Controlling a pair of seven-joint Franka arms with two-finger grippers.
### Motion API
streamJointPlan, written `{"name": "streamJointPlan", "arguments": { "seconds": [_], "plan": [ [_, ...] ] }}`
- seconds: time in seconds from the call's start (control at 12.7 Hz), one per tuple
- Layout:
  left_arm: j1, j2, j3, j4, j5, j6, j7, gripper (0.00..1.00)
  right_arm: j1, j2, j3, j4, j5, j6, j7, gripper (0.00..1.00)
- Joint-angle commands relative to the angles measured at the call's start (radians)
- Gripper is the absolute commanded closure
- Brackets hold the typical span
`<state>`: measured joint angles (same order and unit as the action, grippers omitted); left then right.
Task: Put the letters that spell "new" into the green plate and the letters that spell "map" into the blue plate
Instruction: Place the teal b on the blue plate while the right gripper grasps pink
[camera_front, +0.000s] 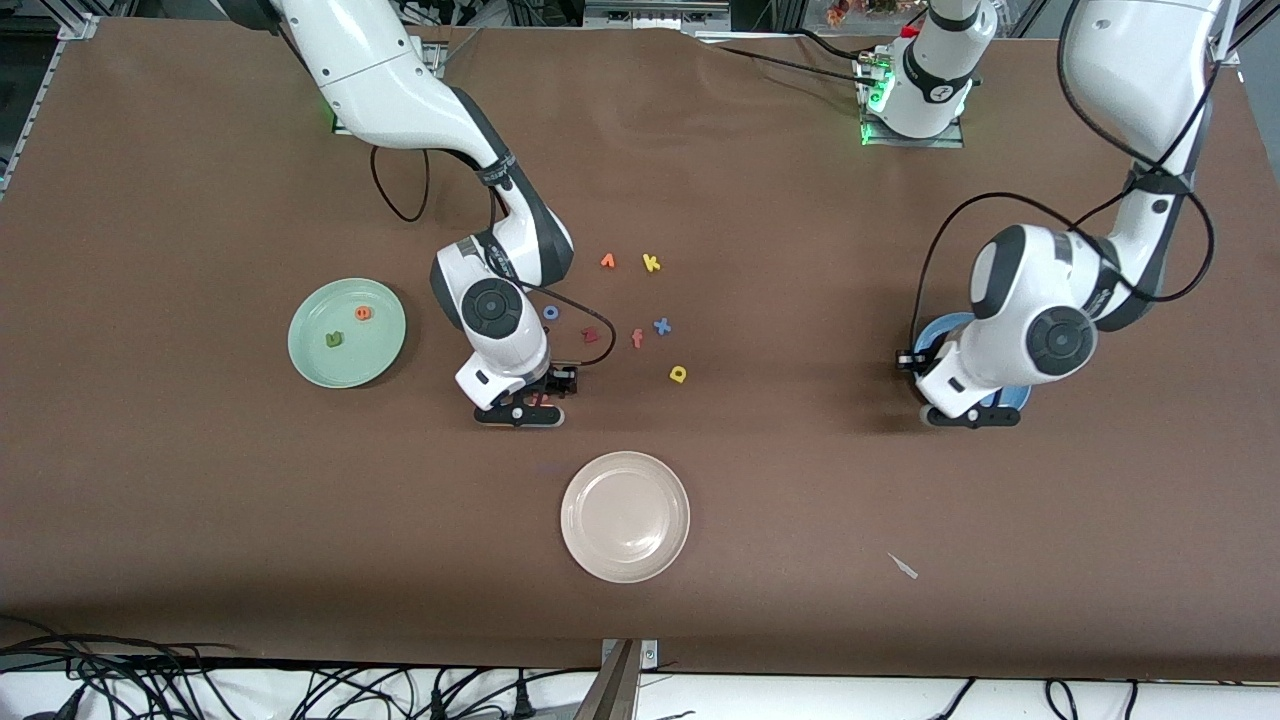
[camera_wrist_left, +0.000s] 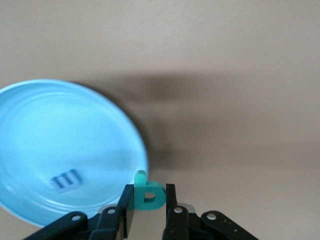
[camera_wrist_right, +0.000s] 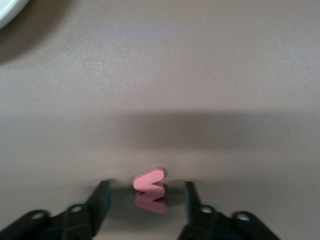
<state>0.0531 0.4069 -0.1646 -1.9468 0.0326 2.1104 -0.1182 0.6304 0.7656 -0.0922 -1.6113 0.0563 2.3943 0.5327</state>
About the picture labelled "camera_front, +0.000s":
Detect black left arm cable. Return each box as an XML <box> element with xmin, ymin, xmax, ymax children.
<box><xmin>910</xmin><ymin>0</ymin><xmax>1218</xmax><ymax>356</ymax></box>

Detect metal table edge bracket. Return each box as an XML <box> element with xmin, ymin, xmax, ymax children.
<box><xmin>600</xmin><ymin>638</ymin><xmax>661</xmax><ymax>673</ymax></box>

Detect beige plate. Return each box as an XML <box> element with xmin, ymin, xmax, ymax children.
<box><xmin>560</xmin><ymin>451</ymin><xmax>692</xmax><ymax>585</ymax></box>

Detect brown paper table cover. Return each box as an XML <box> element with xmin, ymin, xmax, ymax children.
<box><xmin>0</xmin><ymin>15</ymin><xmax>1280</xmax><ymax>683</ymax></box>

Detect grey metal post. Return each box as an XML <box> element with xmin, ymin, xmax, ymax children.
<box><xmin>575</xmin><ymin>640</ymin><xmax>643</xmax><ymax>720</ymax></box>

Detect grey metal box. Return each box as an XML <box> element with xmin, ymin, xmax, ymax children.
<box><xmin>583</xmin><ymin>0</ymin><xmax>733</xmax><ymax>31</ymax></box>

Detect aluminium frame profile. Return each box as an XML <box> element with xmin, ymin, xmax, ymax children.
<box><xmin>1222</xmin><ymin>0</ymin><xmax>1280</xmax><ymax>69</ymax></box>

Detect orange dried flowers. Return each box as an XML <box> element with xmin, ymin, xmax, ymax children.
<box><xmin>825</xmin><ymin>0</ymin><xmax>906</xmax><ymax>26</ymax></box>

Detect aluminium frame rail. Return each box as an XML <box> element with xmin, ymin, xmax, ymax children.
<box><xmin>0</xmin><ymin>38</ymin><xmax>63</xmax><ymax>196</ymax></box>

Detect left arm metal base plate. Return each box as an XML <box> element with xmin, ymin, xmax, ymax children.
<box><xmin>858</xmin><ymin>50</ymin><xmax>966</xmax><ymax>149</ymax></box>

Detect blue plate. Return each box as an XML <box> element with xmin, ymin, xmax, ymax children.
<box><xmin>912</xmin><ymin>312</ymin><xmax>1032</xmax><ymax>411</ymax></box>

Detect green plate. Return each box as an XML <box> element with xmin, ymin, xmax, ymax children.
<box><xmin>287</xmin><ymin>277</ymin><xmax>408</xmax><ymax>390</ymax></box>

